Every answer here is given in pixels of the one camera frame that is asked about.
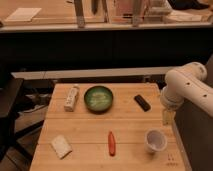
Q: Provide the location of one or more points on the red pepper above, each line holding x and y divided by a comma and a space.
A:
111, 144

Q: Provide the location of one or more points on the white paper sheet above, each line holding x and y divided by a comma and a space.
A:
23, 15

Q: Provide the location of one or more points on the left metal post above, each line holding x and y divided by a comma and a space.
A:
79, 13

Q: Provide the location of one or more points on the metal post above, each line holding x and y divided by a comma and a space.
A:
79, 13
136, 11

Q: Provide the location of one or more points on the green ceramic bowl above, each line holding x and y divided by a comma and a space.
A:
98, 99

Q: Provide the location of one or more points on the white sponge piece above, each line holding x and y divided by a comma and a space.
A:
61, 146

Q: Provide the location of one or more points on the right metal post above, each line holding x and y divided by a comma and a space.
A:
136, 11

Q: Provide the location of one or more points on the black rectangular block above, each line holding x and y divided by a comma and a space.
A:
142, 102

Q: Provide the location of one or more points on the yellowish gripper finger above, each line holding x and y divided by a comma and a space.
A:
168, 116

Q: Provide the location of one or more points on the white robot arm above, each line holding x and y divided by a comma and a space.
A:
186, 82

